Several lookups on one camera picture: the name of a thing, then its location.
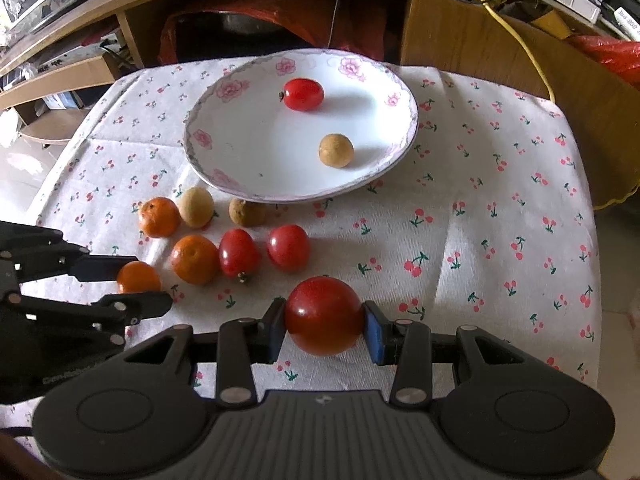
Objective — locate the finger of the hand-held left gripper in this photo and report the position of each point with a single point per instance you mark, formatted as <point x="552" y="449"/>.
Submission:
<point x="100" y="267"/>
<point x="140" y="304"/>

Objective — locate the low wooden shelf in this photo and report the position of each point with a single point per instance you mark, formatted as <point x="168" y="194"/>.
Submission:
<point x="60" y="80"/>

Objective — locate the orange red bag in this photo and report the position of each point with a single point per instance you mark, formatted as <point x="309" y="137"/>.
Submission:
<point x="300" y="25"/>

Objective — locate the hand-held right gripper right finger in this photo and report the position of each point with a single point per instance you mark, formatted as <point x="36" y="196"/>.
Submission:
<point x="376" y="335"/>

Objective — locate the white floral plate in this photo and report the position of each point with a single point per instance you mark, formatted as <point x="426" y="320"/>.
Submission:
<point x="260" y="140"/>

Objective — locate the brown longan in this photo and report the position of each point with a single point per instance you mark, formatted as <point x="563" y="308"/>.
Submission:
<point x="336" y="150"/>
<point x="196" y="206"/>
<point x="246" y="211"/>

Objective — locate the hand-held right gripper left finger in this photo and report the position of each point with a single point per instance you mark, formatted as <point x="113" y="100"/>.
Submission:
<point x="274" y="332"/>

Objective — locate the small orange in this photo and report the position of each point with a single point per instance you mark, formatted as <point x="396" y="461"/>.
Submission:
<point x="195" y="259"/>
<point x="160" y="217"/>
<point x="139" y="279"/>

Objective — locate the metal basin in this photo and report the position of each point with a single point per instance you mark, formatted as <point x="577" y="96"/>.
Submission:
<point x="250" y="22"/>

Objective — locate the red plastic bag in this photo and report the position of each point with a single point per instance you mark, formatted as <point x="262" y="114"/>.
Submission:
<point x="610" y="55"/>

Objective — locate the large cardboard box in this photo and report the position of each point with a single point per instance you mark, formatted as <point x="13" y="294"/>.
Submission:
<point x="550" y="90"/>

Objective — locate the cherry print tablecloth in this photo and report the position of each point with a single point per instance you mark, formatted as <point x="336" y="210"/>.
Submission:
<point x="450" y="210"/>

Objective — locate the large red tomato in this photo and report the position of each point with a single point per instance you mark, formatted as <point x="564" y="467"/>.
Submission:
<point x="324" y="315"/>

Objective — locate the red cherry tomato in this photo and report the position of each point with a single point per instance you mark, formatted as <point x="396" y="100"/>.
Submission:
<point x="287" y="247"/>
<point x="239" y="252"/>
<point x="302" y="94"/>

